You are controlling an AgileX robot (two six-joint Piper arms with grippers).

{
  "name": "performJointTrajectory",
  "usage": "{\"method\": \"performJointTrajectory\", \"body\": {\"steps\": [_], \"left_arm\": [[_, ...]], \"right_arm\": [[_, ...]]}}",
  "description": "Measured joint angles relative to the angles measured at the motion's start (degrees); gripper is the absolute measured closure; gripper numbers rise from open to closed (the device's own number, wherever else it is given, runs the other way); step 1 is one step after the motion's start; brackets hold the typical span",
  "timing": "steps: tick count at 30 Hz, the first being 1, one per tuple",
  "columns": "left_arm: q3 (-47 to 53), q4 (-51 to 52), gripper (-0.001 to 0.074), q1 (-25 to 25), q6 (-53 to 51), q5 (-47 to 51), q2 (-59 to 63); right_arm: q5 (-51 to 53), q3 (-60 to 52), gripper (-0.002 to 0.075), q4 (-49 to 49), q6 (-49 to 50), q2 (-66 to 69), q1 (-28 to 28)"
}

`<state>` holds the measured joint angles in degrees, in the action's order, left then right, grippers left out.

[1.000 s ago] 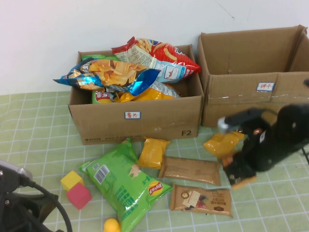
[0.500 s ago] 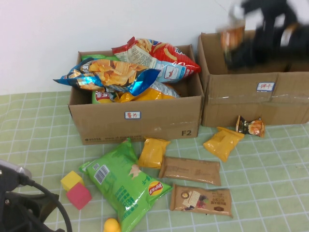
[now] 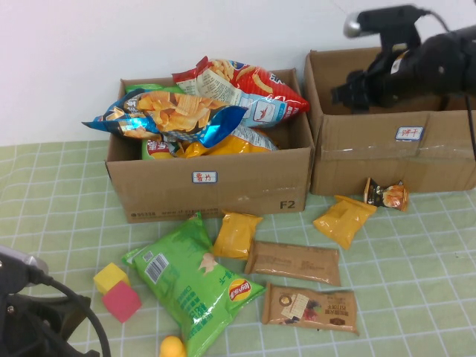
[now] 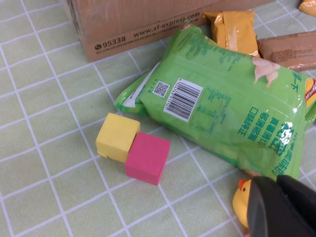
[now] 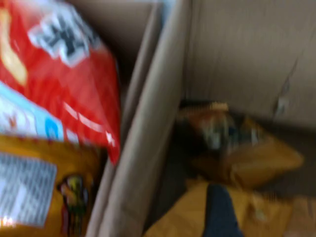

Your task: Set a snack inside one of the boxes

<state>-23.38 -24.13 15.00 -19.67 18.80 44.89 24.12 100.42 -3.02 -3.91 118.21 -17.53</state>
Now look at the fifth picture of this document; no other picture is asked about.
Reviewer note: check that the red fries snack bag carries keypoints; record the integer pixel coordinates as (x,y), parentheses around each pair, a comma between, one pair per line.
(61,81)

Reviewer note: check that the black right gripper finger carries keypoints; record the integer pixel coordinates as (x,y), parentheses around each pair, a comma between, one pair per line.
(222,214)

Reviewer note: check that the small black orange snack packet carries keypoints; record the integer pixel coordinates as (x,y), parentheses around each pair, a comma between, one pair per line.
(209,130)

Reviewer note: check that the orange cracker packet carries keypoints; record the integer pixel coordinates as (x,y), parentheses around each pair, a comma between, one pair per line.
(187,217)

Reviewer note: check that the small yellow snack packet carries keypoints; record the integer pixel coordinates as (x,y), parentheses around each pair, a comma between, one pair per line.
(266,158)

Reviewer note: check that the orange yellow chip bag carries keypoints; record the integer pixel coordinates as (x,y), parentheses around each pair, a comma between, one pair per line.
(81,158)

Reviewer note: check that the large brown cardboard box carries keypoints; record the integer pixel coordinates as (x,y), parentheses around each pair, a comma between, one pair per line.
(247,49)

